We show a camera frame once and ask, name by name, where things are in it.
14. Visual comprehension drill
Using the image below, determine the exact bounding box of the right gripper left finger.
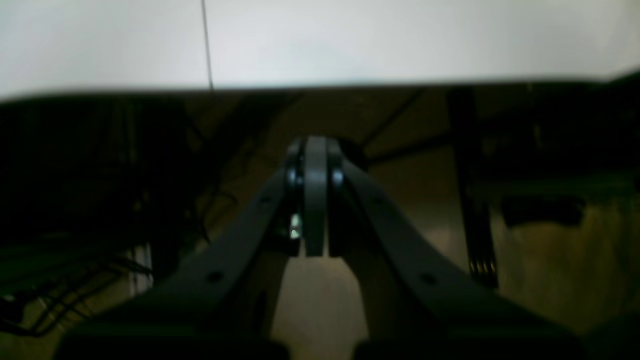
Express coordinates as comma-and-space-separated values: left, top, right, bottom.
55, 136, 328, 360

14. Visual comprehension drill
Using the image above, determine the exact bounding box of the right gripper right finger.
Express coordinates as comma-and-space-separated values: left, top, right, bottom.
327, 139, 583, 360

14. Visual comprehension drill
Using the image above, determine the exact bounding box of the dark table leg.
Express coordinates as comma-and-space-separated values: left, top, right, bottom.
446, 86, 499, 290

